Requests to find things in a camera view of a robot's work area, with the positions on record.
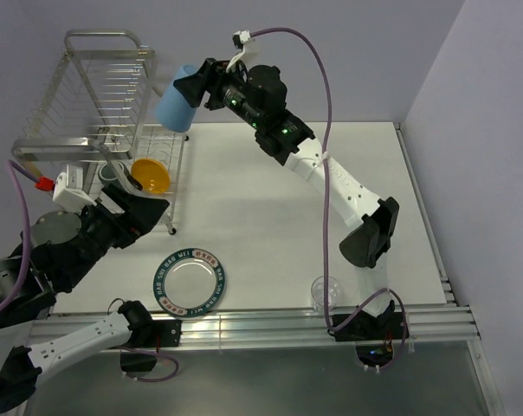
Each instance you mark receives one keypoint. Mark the blue plastic cup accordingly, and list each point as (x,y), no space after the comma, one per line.
(173,111)

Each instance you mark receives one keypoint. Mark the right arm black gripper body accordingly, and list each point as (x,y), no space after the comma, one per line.
(228,91)

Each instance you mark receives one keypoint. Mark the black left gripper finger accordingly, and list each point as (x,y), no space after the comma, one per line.
(118,195)
(140,214)

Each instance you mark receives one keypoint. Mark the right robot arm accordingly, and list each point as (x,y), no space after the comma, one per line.
(370,219)

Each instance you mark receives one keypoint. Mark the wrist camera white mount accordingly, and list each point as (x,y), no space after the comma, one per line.
(68,192)
(246,49)

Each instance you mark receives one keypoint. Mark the dark grey mug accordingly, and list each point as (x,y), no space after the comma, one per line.
(107,176)

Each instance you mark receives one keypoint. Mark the yellow plastic bowl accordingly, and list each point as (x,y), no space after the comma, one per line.
(152,175)

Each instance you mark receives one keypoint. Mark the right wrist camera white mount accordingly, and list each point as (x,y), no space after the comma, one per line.
(246,49)

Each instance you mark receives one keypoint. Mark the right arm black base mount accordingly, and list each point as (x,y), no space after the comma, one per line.
(379,340)

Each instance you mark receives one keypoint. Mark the white plate green rim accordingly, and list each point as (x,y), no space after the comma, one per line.
(189,283)

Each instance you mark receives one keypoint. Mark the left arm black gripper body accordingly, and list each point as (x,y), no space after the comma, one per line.
(108,228)

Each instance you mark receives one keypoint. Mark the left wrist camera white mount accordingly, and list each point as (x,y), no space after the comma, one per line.
(68,192)

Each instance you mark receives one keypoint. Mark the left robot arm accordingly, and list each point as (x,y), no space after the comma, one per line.
(55,254)

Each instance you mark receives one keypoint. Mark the metal dish rack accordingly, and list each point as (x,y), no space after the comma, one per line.
(95,108)

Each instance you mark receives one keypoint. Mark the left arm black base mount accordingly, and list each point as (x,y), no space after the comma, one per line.
(138,361)

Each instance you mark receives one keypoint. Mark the aluminium table edge rail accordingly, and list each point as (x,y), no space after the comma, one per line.
(300,328)

